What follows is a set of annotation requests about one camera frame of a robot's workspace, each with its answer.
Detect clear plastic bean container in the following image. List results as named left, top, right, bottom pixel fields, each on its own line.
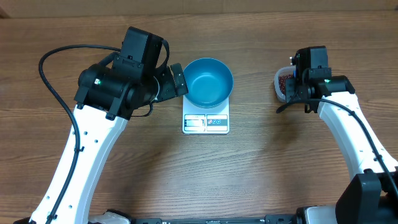
left=274, top=66, right=295, bottom=103

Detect white digital kitchen scale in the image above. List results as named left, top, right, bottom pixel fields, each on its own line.
left=182, top=96, right=230, bottom=134

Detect red beans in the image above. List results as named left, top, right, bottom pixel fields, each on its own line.
left=278, top=74, right=294, bottom=95

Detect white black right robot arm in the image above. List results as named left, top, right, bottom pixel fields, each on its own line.
left=277, top=46, right=397, bottom=223

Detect teal metal bowl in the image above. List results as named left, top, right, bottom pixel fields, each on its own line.
left=183, top=58, right=234, bottom=108

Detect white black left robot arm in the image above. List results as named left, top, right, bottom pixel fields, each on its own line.
left=23, top=27, right=188, bottom=224

